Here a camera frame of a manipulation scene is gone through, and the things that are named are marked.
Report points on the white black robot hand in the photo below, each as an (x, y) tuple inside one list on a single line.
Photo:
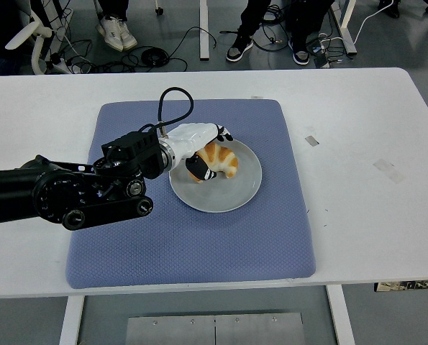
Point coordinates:
[(194, 134)]

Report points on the croissant bread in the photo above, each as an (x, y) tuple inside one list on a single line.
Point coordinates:
[(225, 158)]

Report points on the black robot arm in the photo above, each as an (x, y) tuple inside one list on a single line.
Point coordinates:
[(55, 194)]

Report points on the grey round plate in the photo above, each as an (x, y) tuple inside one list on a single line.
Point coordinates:
[(217, 196)]

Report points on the blue quilted mat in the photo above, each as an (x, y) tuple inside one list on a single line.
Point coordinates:
[(185, 244)]

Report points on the small grey tape piece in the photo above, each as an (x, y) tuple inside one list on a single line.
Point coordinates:
[(311, 141)]

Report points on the person with black shoes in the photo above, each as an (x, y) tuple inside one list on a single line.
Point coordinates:
[(244, 21)]

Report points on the black caster wheel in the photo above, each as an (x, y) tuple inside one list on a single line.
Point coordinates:
[(159, 10)]

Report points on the person with white shoes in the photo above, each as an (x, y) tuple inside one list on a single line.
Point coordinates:
[(114, 30)]

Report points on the white background table foot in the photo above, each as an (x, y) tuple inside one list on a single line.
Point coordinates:
[(347, 32)]

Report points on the white office chair armrest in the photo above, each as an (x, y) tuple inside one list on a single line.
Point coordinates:
[(24, 36)]

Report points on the clear tape strip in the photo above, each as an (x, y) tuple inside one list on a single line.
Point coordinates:
[(388, 169)]

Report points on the grey metal plate with screws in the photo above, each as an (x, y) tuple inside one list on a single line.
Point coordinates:
[(170, 330)]

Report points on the white table leg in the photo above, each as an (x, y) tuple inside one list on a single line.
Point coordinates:
[(340, 316), (71, 320)]

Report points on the person's black shoe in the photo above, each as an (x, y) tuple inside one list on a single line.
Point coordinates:
[(391, 9)]

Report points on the black table control box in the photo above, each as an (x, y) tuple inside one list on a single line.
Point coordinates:
[(408, 285)]

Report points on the white background table post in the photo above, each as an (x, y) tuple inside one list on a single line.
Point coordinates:
[(203, 32)]

